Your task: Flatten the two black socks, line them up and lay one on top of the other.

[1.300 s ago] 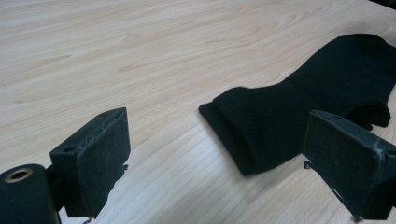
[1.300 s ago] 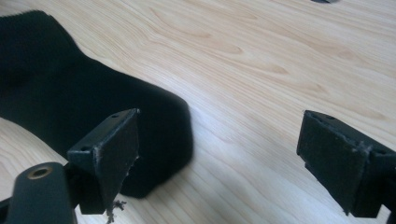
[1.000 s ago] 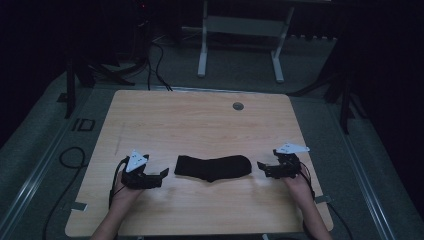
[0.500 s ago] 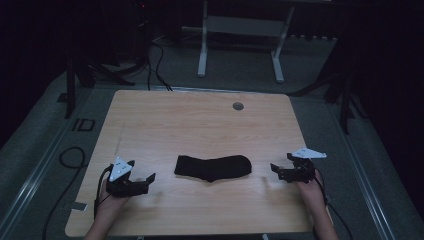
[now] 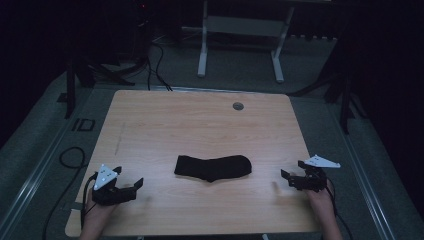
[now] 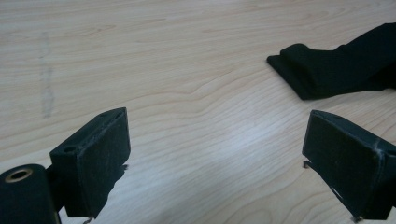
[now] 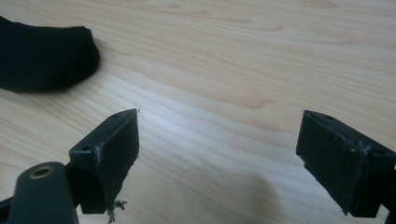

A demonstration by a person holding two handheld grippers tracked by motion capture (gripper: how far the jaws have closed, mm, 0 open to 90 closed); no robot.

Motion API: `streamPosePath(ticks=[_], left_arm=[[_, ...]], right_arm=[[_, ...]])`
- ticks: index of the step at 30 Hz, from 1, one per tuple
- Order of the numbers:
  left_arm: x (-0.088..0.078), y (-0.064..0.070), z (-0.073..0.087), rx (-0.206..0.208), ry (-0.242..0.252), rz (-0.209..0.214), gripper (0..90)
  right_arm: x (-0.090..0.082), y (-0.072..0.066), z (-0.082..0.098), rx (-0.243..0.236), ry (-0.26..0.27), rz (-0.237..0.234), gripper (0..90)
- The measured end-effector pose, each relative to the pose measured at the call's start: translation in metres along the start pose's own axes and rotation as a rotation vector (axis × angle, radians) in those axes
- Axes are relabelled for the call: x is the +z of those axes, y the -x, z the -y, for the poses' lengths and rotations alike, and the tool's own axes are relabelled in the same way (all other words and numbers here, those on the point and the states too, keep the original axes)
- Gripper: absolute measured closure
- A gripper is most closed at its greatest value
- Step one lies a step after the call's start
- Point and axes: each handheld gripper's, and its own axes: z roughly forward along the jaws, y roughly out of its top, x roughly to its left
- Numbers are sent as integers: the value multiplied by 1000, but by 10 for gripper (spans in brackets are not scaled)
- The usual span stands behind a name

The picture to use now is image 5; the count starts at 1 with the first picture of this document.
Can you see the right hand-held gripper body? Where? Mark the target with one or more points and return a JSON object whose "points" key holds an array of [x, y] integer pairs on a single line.
{"points": [[310, 181]]}

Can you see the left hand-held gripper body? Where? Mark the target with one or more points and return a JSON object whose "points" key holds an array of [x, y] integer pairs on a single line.
{"points": [[111, 193]]}

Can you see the black sock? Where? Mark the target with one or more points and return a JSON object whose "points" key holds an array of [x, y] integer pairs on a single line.
{"points": [[213, 168]]}

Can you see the person's right hand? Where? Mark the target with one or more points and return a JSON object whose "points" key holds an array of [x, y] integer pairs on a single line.
{"points": [[320, 205]]}

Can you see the person's left hand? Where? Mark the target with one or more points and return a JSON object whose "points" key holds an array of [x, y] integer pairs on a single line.
{"points": [[98, 216]]}

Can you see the black tripod stand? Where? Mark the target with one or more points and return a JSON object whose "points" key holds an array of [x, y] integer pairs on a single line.
{"points": [[345, 100], [70, 90]]}

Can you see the round grey table grommet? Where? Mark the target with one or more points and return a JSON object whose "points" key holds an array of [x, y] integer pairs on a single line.
{"points": [[238, 106]]}

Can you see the dark equipment with red light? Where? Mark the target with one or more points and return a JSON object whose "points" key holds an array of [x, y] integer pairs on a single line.
{"points": [[143, 30]]}

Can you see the metal floor rail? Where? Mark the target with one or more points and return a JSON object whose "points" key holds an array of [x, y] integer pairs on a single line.
{"points": [[30, 180], [363, 180]]}

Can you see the white metal desk frame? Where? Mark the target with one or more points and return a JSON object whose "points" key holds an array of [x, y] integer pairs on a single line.
{"points": [[243, 26]]}

